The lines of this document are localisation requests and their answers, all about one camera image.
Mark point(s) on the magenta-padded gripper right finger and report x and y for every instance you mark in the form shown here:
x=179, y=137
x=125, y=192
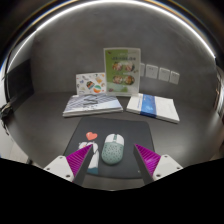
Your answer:
x=166, y=166

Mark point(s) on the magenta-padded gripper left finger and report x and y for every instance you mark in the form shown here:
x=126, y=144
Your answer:
x=58, y=166

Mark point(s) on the white and green computer mouse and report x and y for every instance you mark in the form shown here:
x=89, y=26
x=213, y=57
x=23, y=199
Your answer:
x=112, y=150

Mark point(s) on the black printed mouse pad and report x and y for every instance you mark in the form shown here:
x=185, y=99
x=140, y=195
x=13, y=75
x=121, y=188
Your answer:
x=133, y=133

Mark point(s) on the white book with blue stripe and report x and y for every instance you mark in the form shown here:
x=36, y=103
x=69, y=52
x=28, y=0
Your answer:
x=163, y=108

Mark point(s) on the grey striped magazine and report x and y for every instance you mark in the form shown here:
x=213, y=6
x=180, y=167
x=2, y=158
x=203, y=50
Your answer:
x=90, y=103

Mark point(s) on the green menu sign stand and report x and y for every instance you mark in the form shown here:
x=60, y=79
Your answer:
x=121, y=71

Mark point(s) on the white ceiling light strip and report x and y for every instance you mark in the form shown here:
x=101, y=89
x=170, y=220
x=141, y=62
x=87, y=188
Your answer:
x=186, y=25

